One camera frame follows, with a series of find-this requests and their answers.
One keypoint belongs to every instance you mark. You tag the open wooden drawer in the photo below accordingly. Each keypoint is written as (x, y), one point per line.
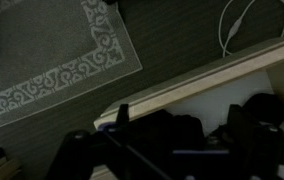
(215, 76)

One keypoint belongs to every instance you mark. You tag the black sock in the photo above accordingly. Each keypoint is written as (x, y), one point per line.
(172, 130)

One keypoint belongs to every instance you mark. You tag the black clothes pile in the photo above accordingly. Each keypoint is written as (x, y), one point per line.
(265, 106)

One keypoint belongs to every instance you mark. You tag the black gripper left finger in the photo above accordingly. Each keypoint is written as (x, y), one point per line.
(122, 116)

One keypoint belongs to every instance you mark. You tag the grey patterned rug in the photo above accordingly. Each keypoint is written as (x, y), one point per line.
(42, 53)

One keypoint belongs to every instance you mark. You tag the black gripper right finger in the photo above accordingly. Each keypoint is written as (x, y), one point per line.
(242, 123)

